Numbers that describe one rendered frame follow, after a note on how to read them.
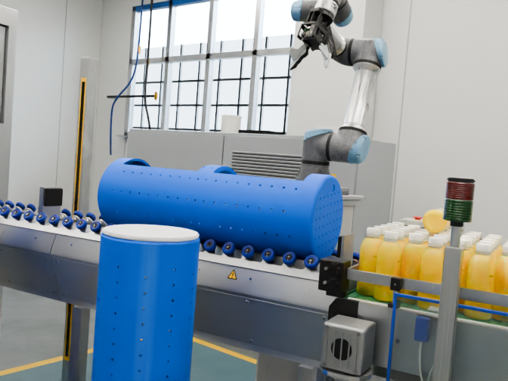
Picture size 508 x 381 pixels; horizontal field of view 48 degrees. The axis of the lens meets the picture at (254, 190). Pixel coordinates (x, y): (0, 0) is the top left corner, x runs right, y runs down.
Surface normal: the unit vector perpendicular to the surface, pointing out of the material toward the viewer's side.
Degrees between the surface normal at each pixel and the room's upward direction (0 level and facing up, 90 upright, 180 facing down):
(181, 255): 90
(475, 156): 90
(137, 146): 90
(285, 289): 70
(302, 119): 90
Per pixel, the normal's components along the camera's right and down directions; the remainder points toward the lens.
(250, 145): -0.62, 0.00
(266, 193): -0.38, -0.47
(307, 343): -0.49, 0.32
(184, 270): 0.80, 0.09
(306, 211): -0.44, -0.22
